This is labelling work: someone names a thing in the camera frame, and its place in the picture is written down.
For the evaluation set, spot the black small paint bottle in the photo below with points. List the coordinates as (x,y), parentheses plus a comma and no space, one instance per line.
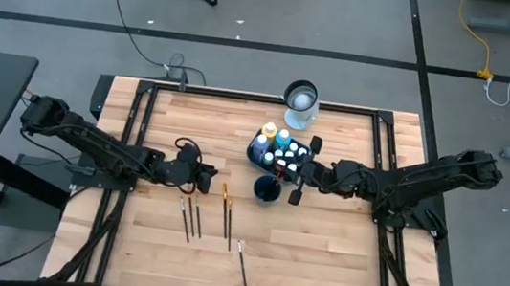
(293,146)

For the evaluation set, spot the tall lavender paint bottle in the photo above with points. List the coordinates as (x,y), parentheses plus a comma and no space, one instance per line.
(260,148)

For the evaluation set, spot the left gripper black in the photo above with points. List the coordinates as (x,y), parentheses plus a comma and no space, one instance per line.
(198,180)

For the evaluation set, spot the long black pen foreground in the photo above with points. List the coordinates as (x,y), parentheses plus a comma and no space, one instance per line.
(242,264)

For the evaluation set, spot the tall yellow paint bottle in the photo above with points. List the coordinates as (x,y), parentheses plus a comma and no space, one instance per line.
(269,130)

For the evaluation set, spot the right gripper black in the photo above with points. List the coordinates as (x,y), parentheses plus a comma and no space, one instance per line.
(326,175)

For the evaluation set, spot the tall teal paint bottle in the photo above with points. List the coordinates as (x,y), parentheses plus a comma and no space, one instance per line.
(282,140)

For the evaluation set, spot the teal plastic caddy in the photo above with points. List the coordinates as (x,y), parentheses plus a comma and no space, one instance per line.
(250,156)

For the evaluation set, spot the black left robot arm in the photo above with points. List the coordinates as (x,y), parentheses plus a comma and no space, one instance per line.
(100,147)

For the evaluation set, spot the crimson small paint bottle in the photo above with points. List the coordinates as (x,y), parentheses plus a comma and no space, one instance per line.
(280,164)

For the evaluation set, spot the small white-capped paint bottle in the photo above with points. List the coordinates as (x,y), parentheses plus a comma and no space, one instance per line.
(302,151)
(288,155)

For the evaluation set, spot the dark blue plastic cup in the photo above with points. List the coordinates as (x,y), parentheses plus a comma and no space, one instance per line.
(261,192)

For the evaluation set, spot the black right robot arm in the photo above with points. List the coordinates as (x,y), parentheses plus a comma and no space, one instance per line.
(424,179)

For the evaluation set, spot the blue small paint bottle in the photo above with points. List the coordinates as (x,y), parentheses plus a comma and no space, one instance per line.
(291,167)

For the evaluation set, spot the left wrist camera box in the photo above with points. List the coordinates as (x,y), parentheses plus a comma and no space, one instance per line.
(189,153)

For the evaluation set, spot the teal-green small paint bottle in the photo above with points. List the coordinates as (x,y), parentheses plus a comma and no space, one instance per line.
(268,157)

